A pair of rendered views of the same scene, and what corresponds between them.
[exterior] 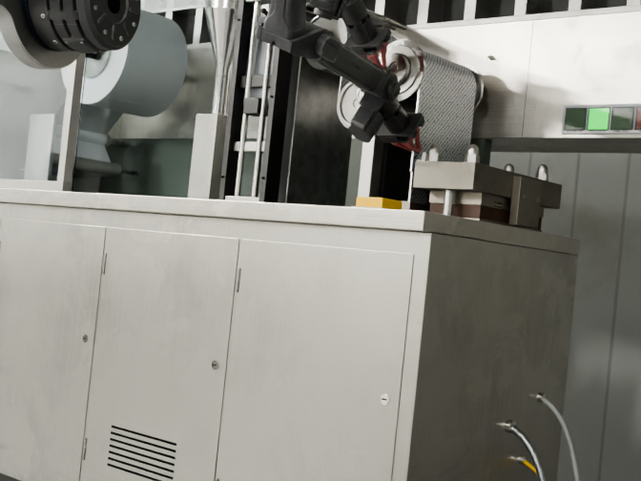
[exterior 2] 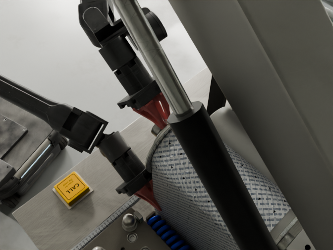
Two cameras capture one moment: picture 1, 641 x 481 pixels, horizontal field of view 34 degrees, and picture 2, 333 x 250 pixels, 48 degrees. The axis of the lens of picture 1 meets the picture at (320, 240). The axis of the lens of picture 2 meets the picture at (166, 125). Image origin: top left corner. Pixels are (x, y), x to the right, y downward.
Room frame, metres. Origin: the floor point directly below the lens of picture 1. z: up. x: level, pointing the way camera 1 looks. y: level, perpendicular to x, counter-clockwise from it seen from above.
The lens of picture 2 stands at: (2.49, -0.52, 1.88)
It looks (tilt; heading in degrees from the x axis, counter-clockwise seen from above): 56 degrees down; 96
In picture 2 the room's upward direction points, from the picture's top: straight up
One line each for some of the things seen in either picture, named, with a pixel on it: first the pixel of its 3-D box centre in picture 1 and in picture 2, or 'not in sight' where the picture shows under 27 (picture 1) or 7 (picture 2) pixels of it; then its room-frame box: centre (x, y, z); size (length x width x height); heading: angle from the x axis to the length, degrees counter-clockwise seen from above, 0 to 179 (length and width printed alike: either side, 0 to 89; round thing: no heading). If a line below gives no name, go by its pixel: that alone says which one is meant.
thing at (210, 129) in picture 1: (218, 111); not in sight; (3.02, 0.33, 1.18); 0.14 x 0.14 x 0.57
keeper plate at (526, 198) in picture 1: (527, 202); not in sight; (2.42, -0.47, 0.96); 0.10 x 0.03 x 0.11; 139
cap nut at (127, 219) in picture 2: (434, 153); (129, 220); (2.37, -0.24, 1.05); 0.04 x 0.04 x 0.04
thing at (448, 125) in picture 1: (443, 139); (193, 233); (2.52, -0.27, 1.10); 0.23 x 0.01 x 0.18; 139
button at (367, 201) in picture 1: (379, 204); (72, 188); (2.18, -0.11, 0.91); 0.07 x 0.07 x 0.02; 49
